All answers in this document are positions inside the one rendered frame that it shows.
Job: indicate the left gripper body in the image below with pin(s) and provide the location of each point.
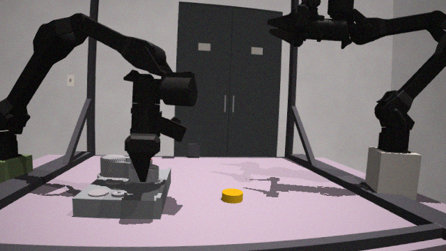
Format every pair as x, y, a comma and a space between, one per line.
316, 30

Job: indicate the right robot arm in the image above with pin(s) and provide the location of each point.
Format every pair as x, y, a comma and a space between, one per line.
56, 39

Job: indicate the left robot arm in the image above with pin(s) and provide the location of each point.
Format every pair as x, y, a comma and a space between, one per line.
394, 105

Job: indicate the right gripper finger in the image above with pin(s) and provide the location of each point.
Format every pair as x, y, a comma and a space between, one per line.
141, 162

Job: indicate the yellow short cylinder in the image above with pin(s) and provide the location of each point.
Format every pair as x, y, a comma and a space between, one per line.
232, 196

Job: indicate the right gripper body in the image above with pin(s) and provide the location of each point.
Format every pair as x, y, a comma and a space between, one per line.
144, 117

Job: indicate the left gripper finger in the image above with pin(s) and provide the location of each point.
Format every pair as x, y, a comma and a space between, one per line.
284, 35
286, 22

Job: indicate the dark grey gear with arrow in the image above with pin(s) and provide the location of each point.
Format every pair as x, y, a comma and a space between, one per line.
153, 174

